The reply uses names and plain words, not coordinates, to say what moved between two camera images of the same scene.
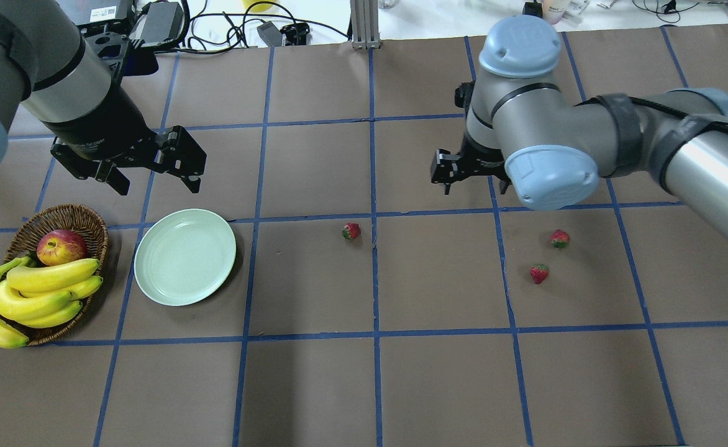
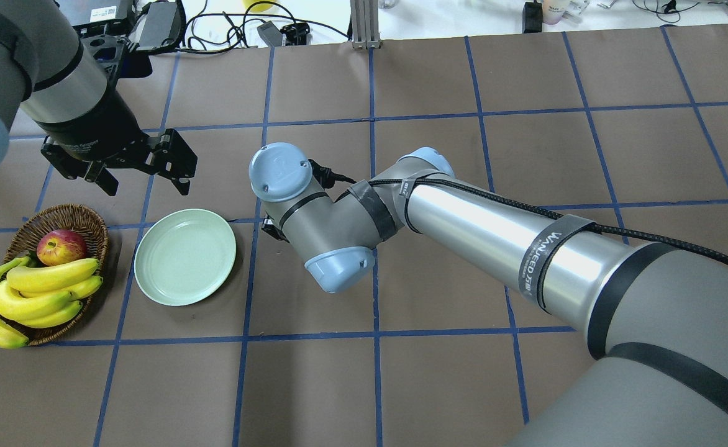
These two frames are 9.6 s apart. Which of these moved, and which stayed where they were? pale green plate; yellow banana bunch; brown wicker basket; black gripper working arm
Moved: black gripper working arm
Stayed: pale green plate; yellow banana bunch; brown wicker basket
